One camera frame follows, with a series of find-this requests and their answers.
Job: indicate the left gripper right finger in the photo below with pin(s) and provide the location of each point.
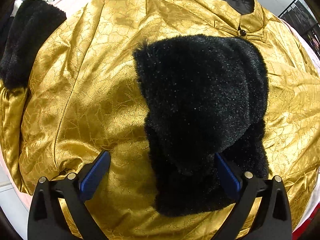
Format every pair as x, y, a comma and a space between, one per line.
273, 217

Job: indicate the black metal rack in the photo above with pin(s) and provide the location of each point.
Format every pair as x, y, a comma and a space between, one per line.
300, 17

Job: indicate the gold satin jacket black fur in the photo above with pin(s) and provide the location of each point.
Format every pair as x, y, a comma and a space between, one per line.
150, 104

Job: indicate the pink polka dot bedsheet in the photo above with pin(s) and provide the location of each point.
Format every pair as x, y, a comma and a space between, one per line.
307, 50

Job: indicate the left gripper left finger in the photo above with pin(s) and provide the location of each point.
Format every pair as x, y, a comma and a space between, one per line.
46, 219

